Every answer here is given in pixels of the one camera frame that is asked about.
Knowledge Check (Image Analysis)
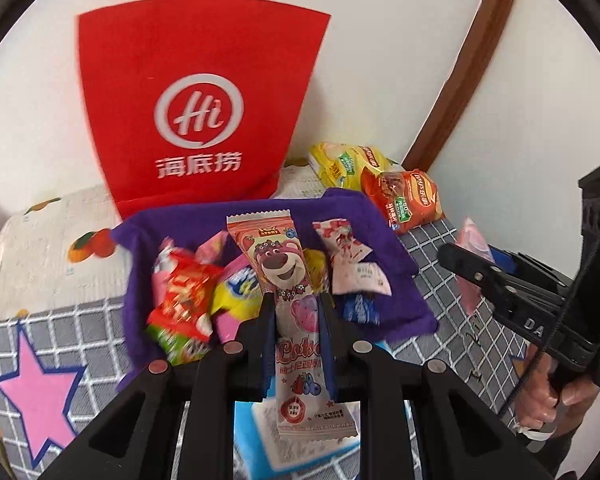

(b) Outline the yellow chip bag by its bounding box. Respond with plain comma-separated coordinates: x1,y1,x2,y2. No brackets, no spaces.
308,141,401,192

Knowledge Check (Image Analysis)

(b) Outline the blue white snack packet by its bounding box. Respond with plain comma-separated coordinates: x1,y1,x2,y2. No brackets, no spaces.
341,291,382,327

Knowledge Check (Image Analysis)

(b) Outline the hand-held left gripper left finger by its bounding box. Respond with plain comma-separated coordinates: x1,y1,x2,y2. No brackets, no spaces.
40,294,277,480

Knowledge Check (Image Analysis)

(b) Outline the orange chip bag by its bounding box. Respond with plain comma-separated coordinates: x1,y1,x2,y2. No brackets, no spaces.
361,170,447,235

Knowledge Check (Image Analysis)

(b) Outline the yellow blue snack packet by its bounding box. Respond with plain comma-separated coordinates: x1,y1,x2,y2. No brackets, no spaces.
212,265,264,322

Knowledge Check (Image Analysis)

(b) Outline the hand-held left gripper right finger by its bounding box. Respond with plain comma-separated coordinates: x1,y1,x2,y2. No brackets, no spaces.
320,294,553,480

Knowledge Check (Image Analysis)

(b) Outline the pink bear print snack bar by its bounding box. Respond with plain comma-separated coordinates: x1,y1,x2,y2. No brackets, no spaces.
226,208,361,443

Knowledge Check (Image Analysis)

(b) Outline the brown wooden frame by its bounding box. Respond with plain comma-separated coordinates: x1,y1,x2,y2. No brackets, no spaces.
402,0,523,173

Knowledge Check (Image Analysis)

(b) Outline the black cable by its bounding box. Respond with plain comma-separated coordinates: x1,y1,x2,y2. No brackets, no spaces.
497,217,600,420

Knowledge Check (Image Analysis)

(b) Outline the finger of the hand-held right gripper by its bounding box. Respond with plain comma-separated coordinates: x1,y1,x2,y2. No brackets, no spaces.
439,242,565,329
489,249,574,302

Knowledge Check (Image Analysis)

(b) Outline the light blue packet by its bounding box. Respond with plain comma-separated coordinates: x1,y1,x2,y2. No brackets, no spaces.
232,400,362,480

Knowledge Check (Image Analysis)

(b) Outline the red green snack packet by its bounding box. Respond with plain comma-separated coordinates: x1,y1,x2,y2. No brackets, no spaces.
145,247,224,367

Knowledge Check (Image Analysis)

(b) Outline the white strawberry print snack packet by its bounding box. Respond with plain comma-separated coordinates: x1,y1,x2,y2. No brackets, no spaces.
313,216,394,297

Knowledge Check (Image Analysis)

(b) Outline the red paper bag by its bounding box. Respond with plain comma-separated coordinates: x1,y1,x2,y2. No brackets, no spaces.
76,7,332,222

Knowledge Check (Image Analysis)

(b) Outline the purple towel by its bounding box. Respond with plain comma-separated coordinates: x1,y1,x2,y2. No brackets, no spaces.
111,187,438,376

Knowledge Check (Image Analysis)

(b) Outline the grey checked bed sheet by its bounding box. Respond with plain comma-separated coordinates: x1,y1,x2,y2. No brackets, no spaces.
0,220,531,480

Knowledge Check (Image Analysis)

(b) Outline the small pink snack packet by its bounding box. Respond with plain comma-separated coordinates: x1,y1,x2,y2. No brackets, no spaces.
195,232,233,267

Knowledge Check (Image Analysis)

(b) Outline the magenta snack packet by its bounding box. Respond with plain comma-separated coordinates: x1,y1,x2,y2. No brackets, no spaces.
214,310,248,347

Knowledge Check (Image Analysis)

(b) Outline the person's right hand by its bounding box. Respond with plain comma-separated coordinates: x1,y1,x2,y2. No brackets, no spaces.
517,359,600,432

